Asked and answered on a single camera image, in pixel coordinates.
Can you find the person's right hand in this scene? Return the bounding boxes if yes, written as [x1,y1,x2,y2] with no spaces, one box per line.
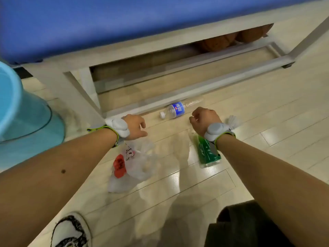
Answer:
[189,107,223,138]

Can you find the person's left hand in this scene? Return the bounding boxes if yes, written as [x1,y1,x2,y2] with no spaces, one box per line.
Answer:
[122,114,148,141]

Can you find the blue label clear bottle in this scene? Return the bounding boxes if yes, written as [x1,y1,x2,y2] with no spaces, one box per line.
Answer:
[159,96,205,120]

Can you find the white shuttlecock green band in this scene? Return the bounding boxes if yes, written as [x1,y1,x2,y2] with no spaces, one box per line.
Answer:
[225,115,241,130]

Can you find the green label bottle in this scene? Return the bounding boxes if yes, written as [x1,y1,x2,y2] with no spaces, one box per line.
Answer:
[189,128,222,169]

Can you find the white plastic bag red print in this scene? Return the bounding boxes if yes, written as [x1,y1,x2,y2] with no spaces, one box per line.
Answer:
[107,140,161,193]

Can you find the blue padded bench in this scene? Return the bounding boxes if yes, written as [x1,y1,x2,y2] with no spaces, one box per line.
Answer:
[0,0,329,128]

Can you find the blue plastic bucket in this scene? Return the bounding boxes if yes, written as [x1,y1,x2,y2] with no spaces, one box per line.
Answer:
[0,61,65,173]

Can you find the person's left forearm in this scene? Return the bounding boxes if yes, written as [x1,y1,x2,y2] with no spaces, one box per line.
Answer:
[0,127,119,247]

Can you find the person's right forearm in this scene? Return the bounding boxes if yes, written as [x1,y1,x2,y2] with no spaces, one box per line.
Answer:
[215,133,329,247]

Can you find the person's dark trousers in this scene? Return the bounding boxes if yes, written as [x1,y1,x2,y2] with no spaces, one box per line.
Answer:
[204,200,295,247]

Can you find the person's left shoe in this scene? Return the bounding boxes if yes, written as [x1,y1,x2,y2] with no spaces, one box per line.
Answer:
[50,212,92,247]

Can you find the white left wrist tracker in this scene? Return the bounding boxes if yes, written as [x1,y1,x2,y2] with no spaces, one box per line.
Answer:
[87,117,131,148]

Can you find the white wrist tracker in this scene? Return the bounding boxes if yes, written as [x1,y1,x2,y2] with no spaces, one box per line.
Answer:
[204,122,236,150]
[87,117,131,148]

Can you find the white right wrist tracker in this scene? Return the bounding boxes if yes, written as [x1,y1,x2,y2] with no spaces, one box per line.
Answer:
[204,122,236,150]

